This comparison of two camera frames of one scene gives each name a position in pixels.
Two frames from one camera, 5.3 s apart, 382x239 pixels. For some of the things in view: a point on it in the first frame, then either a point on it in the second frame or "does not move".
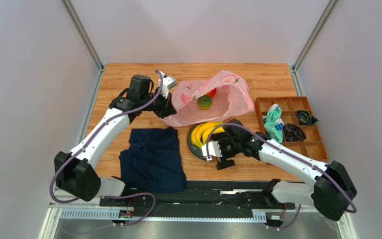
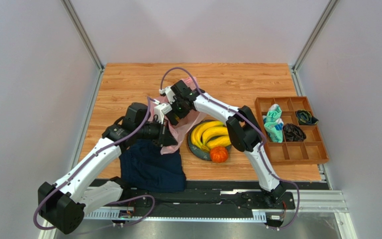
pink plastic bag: x=223 y=95 → x=184 y=125
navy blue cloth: x=152 y=161 does not move
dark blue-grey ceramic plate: x=196 y=151 does not move
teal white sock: x=274 y=123 does not move
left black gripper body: x=159 y=105 → x=155 y=132
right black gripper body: x=226 y=154 → x=173 y=116
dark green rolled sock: x=305 y=117 does not move
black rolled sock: x=293 y=133 does not move
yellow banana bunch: x=201 y=132 does not move
